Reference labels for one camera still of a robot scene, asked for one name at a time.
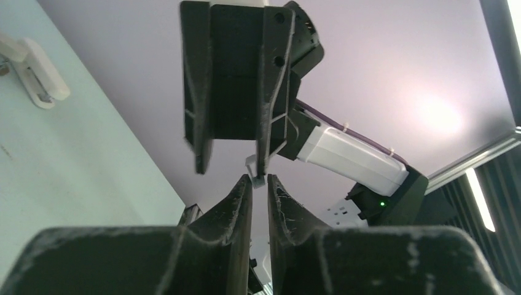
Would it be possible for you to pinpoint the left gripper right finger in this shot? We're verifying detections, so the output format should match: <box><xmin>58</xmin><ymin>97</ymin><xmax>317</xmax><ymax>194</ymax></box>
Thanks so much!
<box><xmin>267</xmin><ymin>175</ymin><xmax>503</xmax><ymax>294</ymax></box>

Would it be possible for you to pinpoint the white stapler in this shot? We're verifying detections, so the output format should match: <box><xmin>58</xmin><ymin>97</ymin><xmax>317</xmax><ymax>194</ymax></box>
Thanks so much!
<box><xmin>1</xmin><ymin>33</ymin><xmax>71</xmax><ymax>109</ymax></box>

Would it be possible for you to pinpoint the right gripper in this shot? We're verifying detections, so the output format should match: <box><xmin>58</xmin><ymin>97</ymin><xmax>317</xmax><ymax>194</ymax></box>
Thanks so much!
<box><xmin>179</xmin><ymin>1</ymin><xmax>295</xmax><ymax>176</ymax></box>

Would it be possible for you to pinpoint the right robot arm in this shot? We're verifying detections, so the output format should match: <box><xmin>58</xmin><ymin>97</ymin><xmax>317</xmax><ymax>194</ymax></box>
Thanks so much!
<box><xmin>179</xmin><ymin>1</ymin><xmax>428</xmax><ymax>226</ymax></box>

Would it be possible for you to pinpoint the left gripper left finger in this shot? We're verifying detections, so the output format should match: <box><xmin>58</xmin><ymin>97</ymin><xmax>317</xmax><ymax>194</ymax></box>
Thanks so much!
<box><xmin>1</xmin><ymin>175</ymin><xmax>253</xmax><ymax>294</ymax></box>

